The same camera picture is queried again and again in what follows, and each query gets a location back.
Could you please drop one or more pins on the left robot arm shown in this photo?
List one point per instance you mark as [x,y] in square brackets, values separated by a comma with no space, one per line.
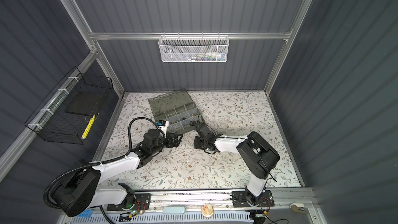
[80,188]

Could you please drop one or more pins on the black hex bolt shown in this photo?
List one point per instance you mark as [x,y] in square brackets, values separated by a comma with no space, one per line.
[194,123]

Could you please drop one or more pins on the white wire mesh basket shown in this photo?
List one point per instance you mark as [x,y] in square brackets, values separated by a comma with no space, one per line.
[199,50]

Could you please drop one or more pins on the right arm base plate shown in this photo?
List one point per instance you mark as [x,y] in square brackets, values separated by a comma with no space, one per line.
[244,199]

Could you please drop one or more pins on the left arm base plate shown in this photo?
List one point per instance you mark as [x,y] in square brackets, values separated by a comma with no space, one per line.
[137,202]

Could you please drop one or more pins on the grey compartment organizer box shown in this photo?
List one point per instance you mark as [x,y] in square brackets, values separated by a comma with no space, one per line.
[178,108]

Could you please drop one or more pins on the floral table mat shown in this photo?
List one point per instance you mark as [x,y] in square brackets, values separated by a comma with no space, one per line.
[229,113]

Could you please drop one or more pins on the blue block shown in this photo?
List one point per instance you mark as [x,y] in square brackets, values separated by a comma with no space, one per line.
[86,213]

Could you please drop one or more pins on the black wire basket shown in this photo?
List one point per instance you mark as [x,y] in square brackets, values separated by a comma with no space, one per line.
[65,116]

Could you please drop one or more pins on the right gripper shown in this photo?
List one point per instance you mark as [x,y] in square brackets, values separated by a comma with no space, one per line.
[199,137]

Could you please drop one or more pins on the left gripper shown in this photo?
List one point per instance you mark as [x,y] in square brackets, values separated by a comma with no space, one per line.
[172,138]

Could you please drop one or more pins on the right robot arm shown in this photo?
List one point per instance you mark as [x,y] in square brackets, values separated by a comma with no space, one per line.
[259,156]

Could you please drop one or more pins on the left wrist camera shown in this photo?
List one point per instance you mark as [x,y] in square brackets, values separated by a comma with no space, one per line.
[163,125]

